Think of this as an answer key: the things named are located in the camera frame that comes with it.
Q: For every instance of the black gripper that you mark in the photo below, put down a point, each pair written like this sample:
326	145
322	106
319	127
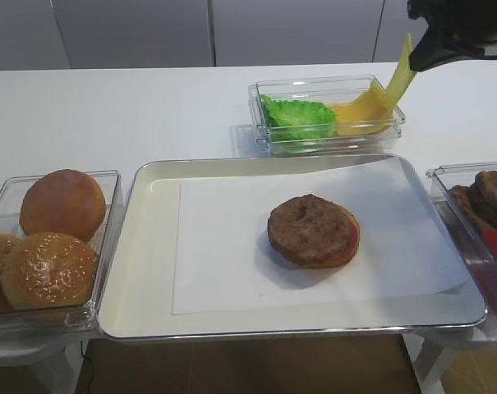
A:
456	31

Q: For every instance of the yellow cheese slice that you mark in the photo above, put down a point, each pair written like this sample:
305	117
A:
402	76

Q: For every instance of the clear box with lettuce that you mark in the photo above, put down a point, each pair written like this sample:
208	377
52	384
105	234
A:
327	90

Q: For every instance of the green lettuce leaf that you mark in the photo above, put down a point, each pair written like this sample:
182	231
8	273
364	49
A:
291	120

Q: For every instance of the cheese slice in box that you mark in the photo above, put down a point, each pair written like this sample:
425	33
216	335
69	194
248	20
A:
366	115

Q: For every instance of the front brown patty in box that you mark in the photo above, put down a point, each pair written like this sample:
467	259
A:
483	196

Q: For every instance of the brown patty in box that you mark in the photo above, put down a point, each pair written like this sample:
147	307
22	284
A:
459	194
483	196

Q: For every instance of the rear brown patty in box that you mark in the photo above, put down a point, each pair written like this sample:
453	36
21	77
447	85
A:
459	194

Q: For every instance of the clear box with patties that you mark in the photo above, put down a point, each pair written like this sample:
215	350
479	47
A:
479	260

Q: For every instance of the tomato slice on bun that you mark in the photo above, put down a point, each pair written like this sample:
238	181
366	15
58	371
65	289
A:
347	256

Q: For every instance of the brown patty on bun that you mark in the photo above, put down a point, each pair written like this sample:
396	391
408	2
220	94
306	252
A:
306	229

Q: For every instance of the bottom bun half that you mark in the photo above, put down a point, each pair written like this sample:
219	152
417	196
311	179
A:
336	260

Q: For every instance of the white paper sheet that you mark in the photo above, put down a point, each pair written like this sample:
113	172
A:
364	232

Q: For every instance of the white serving tray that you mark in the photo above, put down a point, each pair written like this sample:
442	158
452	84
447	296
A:
139	289

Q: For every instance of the plain top bun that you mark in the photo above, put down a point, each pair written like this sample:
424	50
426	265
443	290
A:
65	201

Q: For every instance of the sesame bun front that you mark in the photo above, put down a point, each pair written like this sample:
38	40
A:
48	270

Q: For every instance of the clear box with buns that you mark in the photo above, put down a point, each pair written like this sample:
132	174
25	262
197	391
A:
76	318

